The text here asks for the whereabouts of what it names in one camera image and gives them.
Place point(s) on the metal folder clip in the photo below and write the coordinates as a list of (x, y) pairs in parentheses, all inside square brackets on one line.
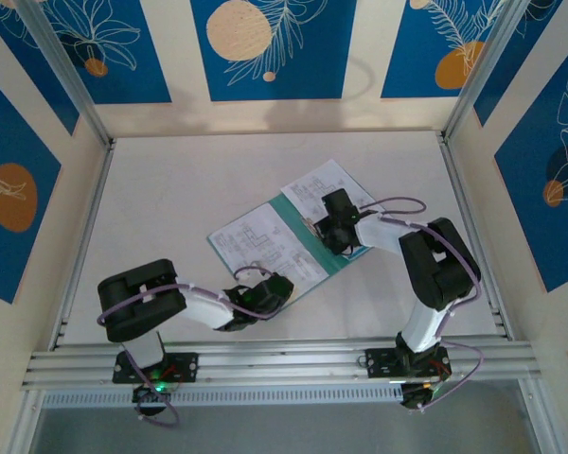
[(313, 226)]

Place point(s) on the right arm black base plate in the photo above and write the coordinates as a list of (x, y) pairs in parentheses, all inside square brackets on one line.
[(383, 361)]

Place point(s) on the aluminium frame post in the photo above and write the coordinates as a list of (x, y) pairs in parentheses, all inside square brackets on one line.
[(542, 416), (78, 85), (26, 421), (478, 71)]

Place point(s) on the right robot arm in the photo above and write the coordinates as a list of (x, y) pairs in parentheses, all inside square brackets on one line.
[(435, 269)]

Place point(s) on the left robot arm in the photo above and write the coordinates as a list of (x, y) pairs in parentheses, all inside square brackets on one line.
[(137, 293)]

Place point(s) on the blue floral wall panel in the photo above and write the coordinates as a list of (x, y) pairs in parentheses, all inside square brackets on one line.
[(137, 71), (407, 57), (23, 142), (312, 71), (539, 189)]

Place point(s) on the aluminium side rail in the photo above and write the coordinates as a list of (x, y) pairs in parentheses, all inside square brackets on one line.
[(92, 208), (452, 161)]

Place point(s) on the green paper folder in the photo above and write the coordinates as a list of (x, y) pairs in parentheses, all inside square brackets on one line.
[(291, 217)]

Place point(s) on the aluminium mounting rail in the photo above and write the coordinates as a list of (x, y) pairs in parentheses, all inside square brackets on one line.
[(284, 364)]

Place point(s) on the white technical drawing sheet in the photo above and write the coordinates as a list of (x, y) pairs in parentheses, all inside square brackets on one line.
[(260, 241), (312, 186)]

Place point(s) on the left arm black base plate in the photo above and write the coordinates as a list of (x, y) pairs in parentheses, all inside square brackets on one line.
[(184, 366)]

